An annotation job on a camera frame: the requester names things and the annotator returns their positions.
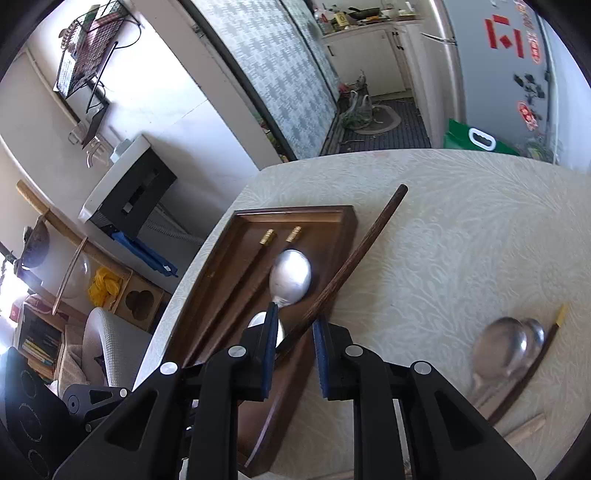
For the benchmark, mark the pale floral tablecloth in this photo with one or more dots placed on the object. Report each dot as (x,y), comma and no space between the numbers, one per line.
(438,240)

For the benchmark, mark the yellow cloth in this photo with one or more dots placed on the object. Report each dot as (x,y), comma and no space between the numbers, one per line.
(105,286)

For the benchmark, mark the row of books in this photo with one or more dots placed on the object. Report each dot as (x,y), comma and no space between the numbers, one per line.
(39,346)

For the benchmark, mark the patterned sliding door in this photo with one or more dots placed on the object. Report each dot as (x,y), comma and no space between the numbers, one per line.
(277,78)

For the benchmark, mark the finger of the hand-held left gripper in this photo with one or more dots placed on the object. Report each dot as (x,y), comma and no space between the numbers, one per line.
(81,400)

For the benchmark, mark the black cabinet white top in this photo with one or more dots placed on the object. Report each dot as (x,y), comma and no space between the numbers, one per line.
(124,194)

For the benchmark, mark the dark wooden chopstick gold end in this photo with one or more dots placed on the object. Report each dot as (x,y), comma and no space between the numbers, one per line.
(267,238)
(540,353)
(355,261)
(293,234)

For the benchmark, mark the dark kitchen floor mat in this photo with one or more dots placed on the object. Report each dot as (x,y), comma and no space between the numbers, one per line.
(397,124)

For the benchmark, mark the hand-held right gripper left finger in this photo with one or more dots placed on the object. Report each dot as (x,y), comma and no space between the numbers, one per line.
(270,350)

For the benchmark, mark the dark wooden tray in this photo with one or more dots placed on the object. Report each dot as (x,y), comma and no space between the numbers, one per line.
(221,277)

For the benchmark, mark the glass bowl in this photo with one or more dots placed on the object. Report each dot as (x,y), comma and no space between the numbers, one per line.
(76,277)

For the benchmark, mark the light wooden stick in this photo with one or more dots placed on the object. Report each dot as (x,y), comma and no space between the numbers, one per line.
(526,428)

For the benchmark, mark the yellow label bottle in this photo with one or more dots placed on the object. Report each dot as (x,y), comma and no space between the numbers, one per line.
(340,19)

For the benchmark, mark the plastic bags of vegetables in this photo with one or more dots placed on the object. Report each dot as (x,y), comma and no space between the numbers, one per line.
(358,108)

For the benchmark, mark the wooden box clover cutout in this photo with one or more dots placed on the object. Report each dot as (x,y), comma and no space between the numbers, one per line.
(138,302)

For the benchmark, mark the blue plastic object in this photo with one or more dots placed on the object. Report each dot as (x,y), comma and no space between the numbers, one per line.
(145,254)

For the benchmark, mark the grey cushioned chair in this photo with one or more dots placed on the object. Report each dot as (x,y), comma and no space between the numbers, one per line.
(115,341)

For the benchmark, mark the silver fridge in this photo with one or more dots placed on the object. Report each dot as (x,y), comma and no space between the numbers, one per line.
(489,78)

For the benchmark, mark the black wok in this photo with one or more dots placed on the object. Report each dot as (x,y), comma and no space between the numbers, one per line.
(364,11)

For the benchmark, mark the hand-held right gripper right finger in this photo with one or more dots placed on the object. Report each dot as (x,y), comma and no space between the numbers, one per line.
(321,364)

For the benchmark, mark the long wooden stick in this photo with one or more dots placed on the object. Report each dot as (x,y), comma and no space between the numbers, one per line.
(69,230)

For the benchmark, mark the white kitchen cabinet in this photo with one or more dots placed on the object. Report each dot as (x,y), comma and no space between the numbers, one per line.
(369,50)

